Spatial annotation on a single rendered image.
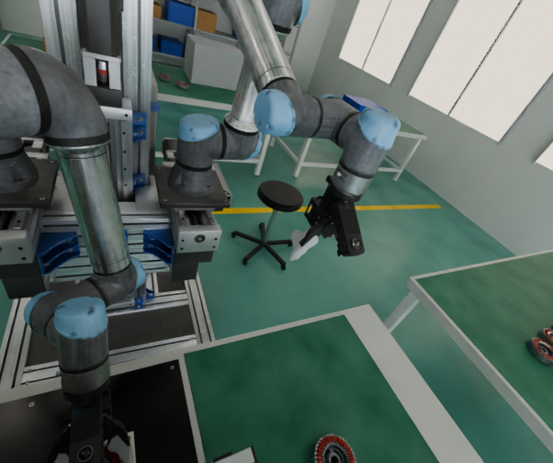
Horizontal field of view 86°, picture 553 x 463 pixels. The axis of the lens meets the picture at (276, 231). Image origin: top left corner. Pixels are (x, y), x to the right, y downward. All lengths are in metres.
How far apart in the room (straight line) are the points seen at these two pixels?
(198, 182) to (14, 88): 0.59
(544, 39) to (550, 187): 1.69
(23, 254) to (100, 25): 0.59
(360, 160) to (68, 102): 0.47
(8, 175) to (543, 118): 4.76
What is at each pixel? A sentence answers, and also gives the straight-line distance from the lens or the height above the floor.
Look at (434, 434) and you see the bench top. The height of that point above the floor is 0.75.
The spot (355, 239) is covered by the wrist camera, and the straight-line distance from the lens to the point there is 0.61.
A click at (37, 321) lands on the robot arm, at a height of 1.05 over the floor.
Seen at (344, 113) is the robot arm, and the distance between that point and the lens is 0.62.
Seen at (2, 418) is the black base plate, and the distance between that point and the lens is 0.94.
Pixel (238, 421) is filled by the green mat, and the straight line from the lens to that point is 0.92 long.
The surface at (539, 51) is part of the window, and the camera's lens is 5.02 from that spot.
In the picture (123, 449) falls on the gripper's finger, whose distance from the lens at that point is 0.77.
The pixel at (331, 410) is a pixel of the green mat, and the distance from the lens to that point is 1.01.
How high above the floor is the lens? 1.61
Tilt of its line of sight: 37 degrees down
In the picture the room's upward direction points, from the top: 21 degrees clockwise
